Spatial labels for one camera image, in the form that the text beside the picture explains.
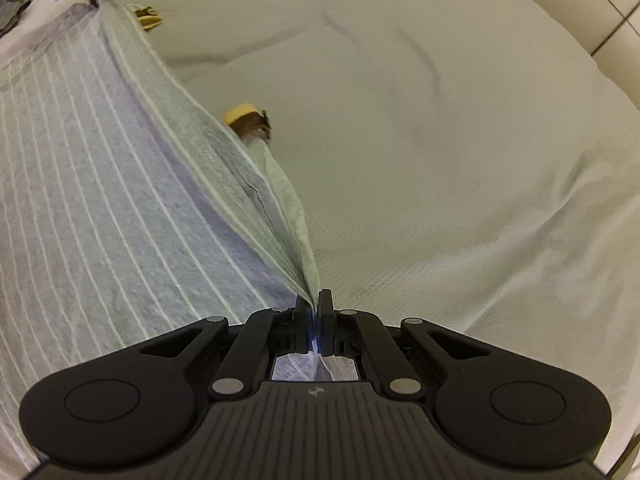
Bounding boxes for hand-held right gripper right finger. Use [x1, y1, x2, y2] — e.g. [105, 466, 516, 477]
[318, 288, 488, 398]

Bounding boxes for grey striped shirt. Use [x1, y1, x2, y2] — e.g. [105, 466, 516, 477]
[0, 0, 361, 468]

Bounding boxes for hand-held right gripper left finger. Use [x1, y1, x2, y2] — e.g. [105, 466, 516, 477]
[140, 294, 313, 400]

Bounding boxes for dark grey knit garment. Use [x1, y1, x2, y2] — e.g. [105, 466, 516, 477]
[0, 0, 31, 38]

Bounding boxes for white bed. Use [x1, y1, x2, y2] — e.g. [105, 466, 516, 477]
[0, 0, 640, 476]

